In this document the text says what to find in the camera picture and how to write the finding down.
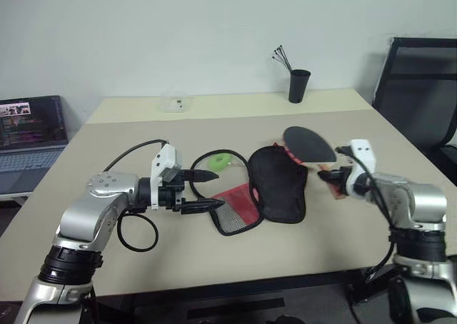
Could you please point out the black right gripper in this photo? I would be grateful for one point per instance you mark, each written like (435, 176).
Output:
(343, 181)

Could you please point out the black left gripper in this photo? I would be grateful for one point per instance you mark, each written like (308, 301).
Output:
(171, 193)

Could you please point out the black rubber table tennis paddle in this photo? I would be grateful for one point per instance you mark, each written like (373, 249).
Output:
(308, 143)

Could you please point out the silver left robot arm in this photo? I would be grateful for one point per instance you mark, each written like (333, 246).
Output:
(89, 213)

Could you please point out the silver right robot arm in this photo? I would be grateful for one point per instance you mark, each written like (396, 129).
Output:
(425, 202)

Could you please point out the clear plastic box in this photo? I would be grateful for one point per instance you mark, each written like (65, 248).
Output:
(176, 103)

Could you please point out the black cup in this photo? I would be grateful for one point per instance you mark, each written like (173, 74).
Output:
(298, 86)

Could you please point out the black mesh office chair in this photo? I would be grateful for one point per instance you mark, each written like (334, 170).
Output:
(417, 99)

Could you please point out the open grey laptop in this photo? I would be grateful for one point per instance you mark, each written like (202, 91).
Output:
(32, 131)

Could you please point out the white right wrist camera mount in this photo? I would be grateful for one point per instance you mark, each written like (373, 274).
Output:
(362, 151)

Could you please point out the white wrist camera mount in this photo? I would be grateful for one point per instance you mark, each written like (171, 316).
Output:
(362, 151)
(165, 158)

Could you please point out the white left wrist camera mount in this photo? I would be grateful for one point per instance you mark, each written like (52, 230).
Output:
(165, 158)

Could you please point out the black table frame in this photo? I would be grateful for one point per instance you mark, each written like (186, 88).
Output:
(235, 307)

